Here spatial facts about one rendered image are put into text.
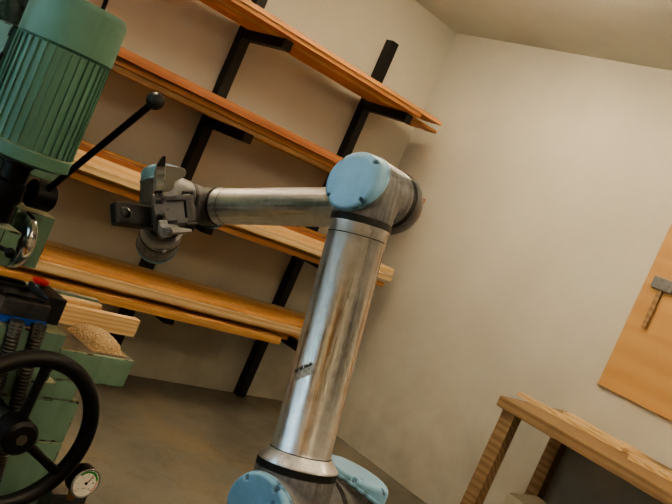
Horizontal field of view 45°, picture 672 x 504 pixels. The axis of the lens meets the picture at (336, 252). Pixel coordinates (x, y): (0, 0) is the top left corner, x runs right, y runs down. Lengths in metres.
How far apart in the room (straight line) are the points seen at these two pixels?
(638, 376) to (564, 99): 1.65
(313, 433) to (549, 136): 3.64
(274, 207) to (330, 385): 0.49
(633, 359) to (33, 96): 3.37
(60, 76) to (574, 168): 3.59
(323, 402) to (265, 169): 3.42
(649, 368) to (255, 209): 2.82
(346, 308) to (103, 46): 0.64
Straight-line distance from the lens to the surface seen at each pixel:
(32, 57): 1.56
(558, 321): 4.54
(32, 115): 1.55
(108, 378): 1.70
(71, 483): 1.71
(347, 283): 1.45
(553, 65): 5.09
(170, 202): 1.65
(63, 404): 1.68
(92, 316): 1.81
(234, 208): 1.86
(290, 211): 1.75
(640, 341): 4.31
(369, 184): 1.44
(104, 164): 3.75
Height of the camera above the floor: 1.36
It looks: 3 degrees down
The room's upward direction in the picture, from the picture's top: 24 degrees clockwise
